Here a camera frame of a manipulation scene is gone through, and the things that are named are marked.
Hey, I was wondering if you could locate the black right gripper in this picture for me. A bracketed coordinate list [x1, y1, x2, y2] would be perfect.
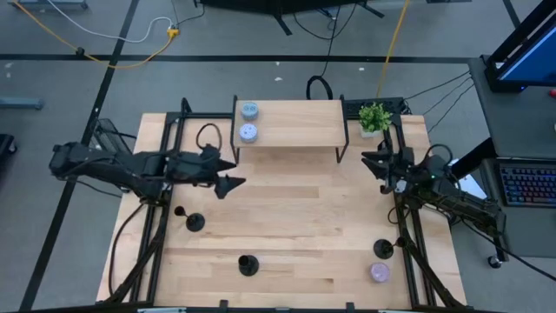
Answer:
[361, 146, 435, 192]

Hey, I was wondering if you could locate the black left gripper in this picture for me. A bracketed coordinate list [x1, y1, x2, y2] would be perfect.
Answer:
[167, 145, 247, 201]

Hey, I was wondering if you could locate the medium black candlestick holder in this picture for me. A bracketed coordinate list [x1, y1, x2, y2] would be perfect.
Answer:
[173, 205, 207, 233]

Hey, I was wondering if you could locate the blue floral candle tin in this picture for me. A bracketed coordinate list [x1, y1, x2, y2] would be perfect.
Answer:
[240, 101, 260, 121]

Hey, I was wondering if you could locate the tall black candlestick holder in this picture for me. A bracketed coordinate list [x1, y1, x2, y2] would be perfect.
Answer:
[372, 236, 409, 261]

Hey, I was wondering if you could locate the short black candlestick holder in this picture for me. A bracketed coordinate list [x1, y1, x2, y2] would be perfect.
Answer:
[237, 254, 261, 277]

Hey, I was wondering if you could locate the pink candle tin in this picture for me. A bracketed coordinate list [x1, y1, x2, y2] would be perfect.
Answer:
[369, 262, 391, 283]

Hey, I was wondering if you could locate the white leaf-patterned candle tin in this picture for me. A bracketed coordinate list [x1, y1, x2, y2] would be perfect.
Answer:
[238, 123, 259, 143]

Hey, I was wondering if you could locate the green plant in white pot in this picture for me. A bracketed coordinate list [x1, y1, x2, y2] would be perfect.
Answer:
[358, 102, 394, 139]

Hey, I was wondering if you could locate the wooden shelf with black legs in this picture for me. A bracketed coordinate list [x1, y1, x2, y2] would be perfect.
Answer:
[231, 94, 351, 164]

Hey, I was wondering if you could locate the white paper sheet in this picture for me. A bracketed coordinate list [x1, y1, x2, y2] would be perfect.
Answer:
[449, 158, 488, 200]

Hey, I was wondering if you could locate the grey side desk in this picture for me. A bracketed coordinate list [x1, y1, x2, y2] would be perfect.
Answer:
[467, 56, 556, 260]

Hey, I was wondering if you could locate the black backlit keyboard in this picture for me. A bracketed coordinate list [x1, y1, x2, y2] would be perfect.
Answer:
[498, 163, 556, 208]

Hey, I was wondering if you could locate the black partition panel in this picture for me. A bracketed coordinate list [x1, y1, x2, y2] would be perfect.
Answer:
[195, 0, 386, 37]

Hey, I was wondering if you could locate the black computer monitor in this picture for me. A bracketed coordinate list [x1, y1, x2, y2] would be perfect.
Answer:
[483, 0, 556, 93]

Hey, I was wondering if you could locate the grey metal foot bar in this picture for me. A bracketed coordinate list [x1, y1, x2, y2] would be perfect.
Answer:
[8, 0, 89, 10]
[0, 97, 45, 110]

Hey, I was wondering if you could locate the dark cable loop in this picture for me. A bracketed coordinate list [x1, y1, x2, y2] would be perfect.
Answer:
[195, 123, 223, 152]

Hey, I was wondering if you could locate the black aluminium table frame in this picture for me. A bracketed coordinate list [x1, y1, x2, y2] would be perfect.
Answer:
[97, 96, 470, 313]

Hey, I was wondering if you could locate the thin black cable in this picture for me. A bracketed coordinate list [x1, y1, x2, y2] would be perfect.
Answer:
[422, 76, 473, 116]
[403, 70, 473, 101]
[427, 83, 475, 134]

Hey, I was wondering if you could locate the black cable with loop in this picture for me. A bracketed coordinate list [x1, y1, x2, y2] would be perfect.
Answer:
[305, 25, 340, 101]

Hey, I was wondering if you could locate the black wire basket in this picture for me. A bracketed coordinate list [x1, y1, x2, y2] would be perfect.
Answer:
[89, 117, 131, 154]

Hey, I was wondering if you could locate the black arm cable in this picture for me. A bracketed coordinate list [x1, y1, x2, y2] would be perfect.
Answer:
[107, 202, 147, 299]

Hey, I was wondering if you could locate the yellow cable with plug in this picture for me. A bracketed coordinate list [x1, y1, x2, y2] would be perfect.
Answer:
[10, 0, 180, 70]

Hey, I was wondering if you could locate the white cable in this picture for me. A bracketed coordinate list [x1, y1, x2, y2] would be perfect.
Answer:
[46, 0, 175, 44]

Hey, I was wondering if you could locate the black floor cable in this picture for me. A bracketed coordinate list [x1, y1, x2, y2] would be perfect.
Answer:
[460, 216, 556, 283]

